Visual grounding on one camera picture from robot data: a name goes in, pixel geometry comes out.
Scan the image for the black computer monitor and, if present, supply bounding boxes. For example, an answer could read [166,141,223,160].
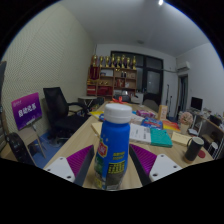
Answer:
[190,96,204,112]

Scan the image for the orange book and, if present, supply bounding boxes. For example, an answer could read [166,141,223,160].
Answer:
[161,119,181,133]

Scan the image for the standing orange card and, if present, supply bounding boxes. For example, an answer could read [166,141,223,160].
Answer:
[157,104,169,122]

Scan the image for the white wall air conditioner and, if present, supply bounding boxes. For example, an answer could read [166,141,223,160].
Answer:
[176,61,192,73]

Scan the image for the black tripod stand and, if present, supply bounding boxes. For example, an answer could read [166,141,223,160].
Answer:
[165,83,174,116]

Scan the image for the yellow red-ribboned gift box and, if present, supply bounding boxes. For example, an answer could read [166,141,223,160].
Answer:
[107,96,129,106]

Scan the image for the blue book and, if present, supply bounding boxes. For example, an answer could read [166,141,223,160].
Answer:
[140,116,164,130]

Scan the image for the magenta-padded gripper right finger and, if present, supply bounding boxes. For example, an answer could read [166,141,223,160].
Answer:
[129,143,184,186]

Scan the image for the wooden shelf unit with trophies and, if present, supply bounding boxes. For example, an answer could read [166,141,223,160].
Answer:
[86,54,138,101]

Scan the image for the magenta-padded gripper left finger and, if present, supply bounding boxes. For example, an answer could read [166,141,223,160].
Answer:
[43,144,95,187]

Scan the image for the purple sign board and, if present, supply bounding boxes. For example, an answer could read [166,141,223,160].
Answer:
[10,92,43,131]

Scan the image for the manila paper envelope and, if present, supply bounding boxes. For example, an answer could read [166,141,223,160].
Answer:
[170,130,193,147]
[90,121,104,136]

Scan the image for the yellow book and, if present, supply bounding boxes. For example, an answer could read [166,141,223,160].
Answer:
[88,110,105,120]

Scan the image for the long wooden side desk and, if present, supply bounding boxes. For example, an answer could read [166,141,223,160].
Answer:
[186,108,224,158]

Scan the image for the small round white table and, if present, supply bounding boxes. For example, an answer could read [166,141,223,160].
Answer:
[77,95,98,111]

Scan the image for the black cup with white inside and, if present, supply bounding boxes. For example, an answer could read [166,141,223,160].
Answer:
[184,136,205,164]

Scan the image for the black-framed glass door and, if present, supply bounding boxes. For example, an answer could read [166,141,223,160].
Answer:
[110,50,164,106]

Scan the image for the pink package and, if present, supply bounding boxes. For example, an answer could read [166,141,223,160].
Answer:
[135,109,157,119]

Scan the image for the white printed booklet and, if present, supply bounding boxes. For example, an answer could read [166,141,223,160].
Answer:
[128,123,153,145]

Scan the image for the teal notebook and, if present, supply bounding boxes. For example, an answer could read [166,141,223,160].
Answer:
[149,127,174,149]

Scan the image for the grey armchair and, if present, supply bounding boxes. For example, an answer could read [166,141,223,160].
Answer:
[143,98,160,114]

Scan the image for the black office chair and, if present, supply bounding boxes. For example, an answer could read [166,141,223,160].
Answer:
[42,86,91,141]

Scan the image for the blue white-capped drink bottle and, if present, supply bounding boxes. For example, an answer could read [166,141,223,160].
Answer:
[93,102,133,192]

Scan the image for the pink flowers in pot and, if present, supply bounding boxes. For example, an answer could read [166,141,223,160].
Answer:
[178,111,195,135]

